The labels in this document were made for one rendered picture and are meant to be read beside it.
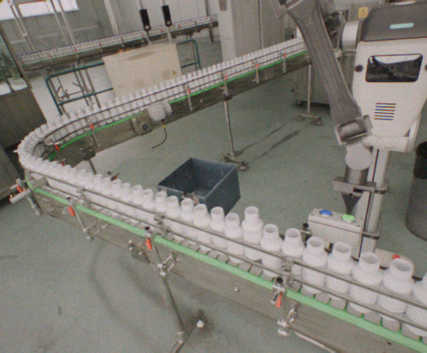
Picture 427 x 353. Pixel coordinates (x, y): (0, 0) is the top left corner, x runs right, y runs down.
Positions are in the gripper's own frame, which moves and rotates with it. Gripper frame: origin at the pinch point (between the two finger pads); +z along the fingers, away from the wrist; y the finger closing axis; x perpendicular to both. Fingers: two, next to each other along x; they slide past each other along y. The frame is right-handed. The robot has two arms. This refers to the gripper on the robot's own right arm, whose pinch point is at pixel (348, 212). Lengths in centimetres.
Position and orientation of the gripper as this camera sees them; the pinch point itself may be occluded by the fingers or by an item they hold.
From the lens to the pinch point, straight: 88.6
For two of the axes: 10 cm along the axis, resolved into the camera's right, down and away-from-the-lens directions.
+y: 8.3, 1.8, -5.2
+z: -0.4, 9.6, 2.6
